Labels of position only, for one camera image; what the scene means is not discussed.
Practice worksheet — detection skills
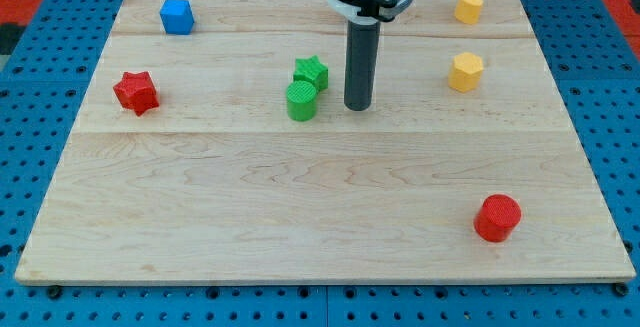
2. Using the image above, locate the blue cube block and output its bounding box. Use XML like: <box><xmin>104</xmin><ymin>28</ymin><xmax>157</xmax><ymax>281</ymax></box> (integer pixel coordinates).
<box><xmin>160</xmin><ymin>0</ymin><xmax>195</xmax><ymax>35</ymax></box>

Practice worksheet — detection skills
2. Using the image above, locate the red cylinder block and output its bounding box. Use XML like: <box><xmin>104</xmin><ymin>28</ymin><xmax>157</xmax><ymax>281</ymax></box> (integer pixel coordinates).
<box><xmin>473</xmin><ymin>194</ymin><xmax>522</xmax><ymax>243</ymax></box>

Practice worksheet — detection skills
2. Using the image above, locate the yellow heart block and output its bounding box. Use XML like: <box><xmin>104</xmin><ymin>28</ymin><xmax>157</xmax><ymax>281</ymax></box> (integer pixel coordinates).
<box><xmin>454</xmin><ymin>0</ymin><xmax>484</xmax><ymax>25</ymax></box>

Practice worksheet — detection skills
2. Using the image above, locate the red star block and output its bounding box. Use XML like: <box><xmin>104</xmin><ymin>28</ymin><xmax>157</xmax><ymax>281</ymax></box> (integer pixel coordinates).
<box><xmin>113</xmin><ymin>71</ymin><xmax>159</xmax><ymax>116</ymax></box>

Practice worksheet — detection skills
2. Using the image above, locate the yellow hexagon block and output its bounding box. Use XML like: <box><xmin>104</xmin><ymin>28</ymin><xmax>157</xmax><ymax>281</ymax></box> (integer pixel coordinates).
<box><xmin>448</xmin><ymin>52</ymin><xmax>484</xmax><ymax>93</ymax></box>

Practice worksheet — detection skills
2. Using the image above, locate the green cylinder block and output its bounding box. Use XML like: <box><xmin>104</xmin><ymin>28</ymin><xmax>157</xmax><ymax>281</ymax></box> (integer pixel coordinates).
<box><xmin>286</xmin><ymin>81</ymin><xmax>317</xmax><ymax>122</ymax></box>

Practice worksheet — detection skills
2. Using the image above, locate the green star block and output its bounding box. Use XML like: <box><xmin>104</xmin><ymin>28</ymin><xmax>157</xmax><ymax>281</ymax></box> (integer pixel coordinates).
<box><xmin>293</xmin><ymin>55</ymin><xmax>329</xmax><ymax>92</ymax></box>

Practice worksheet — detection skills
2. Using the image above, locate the light wooden board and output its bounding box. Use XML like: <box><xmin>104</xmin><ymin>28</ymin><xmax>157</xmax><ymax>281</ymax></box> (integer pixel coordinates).
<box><xmin>15</xmin><ymin>0</ymin><xmax>636</xmax><ymax>286</ymax></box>

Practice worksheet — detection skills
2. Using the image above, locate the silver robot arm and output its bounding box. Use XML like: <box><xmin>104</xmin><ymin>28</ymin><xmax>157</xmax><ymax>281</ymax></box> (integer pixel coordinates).
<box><xmin>327</xmin><ymin>0</ymin><xmax>413</xmax><ymax>111</ymax></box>

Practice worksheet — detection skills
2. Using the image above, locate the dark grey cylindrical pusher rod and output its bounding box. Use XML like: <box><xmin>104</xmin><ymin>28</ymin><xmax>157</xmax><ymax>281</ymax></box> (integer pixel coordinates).
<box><xmin>344</xmin><ymin>22</ymin><xmax>380</xmax><ymax>111</ymax></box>

